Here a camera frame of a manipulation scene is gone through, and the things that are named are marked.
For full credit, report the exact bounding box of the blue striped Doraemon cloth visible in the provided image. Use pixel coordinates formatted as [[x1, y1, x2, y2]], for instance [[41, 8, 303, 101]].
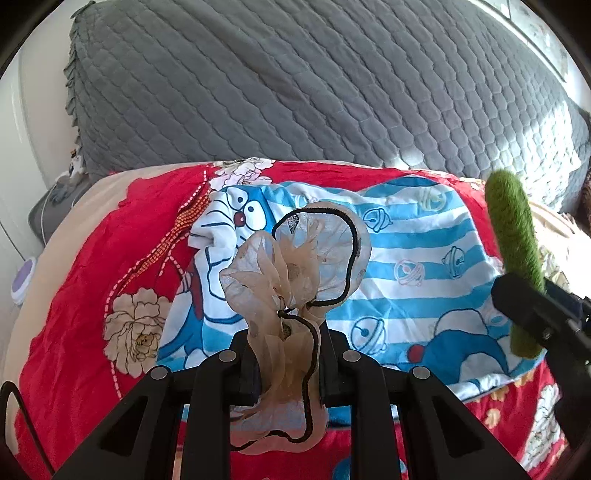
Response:
[[157, 176, 540, 400]]

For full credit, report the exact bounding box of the beige organza scrunchie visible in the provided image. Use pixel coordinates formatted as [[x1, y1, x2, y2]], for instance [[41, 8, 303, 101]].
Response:
[[219, 201, 372, 455]]

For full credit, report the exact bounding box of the framed wall picture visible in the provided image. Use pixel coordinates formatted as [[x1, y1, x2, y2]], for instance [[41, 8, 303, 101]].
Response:
[[480, 0, 570, 83]]

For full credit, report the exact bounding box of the grey quilted headboard cover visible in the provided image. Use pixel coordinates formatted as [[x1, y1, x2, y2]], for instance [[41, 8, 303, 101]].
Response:
[[65, 1, 590, 212]]

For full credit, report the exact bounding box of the purple white round device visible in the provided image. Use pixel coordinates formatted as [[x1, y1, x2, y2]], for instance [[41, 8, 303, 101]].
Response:
[[10, 257, 37, 306]]

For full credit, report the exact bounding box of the red floral bedspread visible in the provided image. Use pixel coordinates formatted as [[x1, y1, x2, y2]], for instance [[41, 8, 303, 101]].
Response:
[[5, 159, 567, 479]]

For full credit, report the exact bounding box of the green fuzzy hair tie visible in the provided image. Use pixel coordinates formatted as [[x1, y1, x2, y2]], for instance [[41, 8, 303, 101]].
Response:
[[484, 168, 547, 360]]

